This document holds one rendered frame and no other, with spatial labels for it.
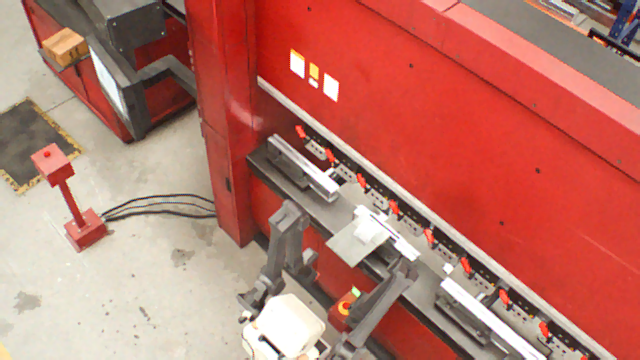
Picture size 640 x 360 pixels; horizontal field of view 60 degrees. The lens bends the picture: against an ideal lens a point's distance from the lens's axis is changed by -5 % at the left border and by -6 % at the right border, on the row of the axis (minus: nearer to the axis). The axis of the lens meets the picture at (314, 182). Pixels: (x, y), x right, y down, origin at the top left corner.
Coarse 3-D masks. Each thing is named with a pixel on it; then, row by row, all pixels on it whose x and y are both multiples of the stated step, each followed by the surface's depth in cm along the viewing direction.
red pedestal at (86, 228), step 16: (48, 160) 327; (64, 160) 327; (48, 176) 321; (64, 176) 330; (64, 192) 348; (64, 224) 380; (80, 224) 376; (96, 224) 381; (80, 240) 376; (96, 240) 386
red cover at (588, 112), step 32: (384, 0) 192; (416, 0) 181; (448, 0) 180; (416, 32) 189; (448, 32) 179; (480, 32) 171; (512, 32) 172; (480, 64) 176; (512, 64) 167; (544, 64) 163; (512, 96) 173; (544, 96) 164; (576, 96) 156; (608, 96) 156; (576, 128) 161; (608, 128) 153; (608, 160) 159
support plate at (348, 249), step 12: (360, 216) 286; (348, 228) 282; (336, 240) 277; (348, 240) 277; (372, 240) 278; (384, 240) 278; (336, 252) 273; (348, 252) 273; (360, 252) 273; (348, 264) 270
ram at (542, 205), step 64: (256, 0) 252; (320, 0) 220; (320, 64) 243; (384, 64) 212; (448, 64) 188; (384, 128) 234; (448, 128) 205; (512, 128) 182; (448, 192) 225; (512, 192) 198; (576, 192) 176; (512, 256) 216; (576, 256) 190; (576, 320) 207
